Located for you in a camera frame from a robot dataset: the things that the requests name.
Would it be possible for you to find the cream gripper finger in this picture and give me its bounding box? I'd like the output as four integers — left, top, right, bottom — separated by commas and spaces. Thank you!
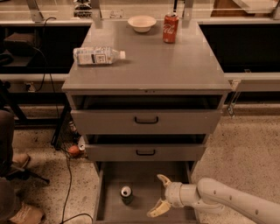
157, 174, 171, 188
147, 199, 171, 218

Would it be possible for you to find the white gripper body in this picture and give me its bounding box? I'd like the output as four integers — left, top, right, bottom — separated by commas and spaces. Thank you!
164, 182, 184, 207

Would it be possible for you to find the green soda can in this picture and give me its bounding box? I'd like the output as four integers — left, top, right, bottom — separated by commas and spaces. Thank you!
120, 185, 133, 205

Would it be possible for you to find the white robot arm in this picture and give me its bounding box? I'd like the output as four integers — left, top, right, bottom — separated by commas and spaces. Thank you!
147, 174, 280, 224

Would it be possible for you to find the grey bottom drawer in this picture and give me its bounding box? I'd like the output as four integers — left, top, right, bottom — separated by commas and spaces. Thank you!
93, 161, 198, 224

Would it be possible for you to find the grey drawer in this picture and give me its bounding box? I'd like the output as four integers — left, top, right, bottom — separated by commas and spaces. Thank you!
72, 95, 221, 135
93, 161, 198, 224
86, 134, 206, 162

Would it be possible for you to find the grey drawer cabinet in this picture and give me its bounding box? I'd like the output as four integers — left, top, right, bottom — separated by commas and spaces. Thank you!
61, 18, 233, 224

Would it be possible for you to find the grey middle drawer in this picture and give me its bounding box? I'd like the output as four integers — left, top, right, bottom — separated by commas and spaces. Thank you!
86, 134, 206, 162

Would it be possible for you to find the grey top drawer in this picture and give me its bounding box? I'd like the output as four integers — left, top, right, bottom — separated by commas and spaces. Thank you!
72, 95, 221, 135

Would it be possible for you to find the red Coca-Cola can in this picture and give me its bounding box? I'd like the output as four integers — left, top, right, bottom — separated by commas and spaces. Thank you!
163, 12, 179, 44

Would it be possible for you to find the orange ball on floor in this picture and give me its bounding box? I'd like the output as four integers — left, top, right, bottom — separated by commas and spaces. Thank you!
67, 145, 80, 157

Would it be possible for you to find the tan shoe near front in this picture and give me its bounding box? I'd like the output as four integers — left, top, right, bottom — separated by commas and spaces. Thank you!
9, 202, 45, 224

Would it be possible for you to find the clear plastic water bottle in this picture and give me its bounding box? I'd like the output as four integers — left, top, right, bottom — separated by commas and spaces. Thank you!
73, 46, 126, 66

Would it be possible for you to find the tan shoe further back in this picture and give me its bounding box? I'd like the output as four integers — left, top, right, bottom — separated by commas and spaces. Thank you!
12, 153, 30, 168

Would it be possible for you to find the person's trouser leg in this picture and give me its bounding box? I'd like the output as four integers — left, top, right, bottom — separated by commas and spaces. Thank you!
0, 110, 21, 221

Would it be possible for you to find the white ceramic bowl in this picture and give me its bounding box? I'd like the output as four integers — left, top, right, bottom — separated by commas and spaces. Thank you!
128, 16, 157, 33

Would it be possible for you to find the black floor cable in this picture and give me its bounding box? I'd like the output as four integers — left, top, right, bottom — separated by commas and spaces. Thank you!
59, 145, 95, 224

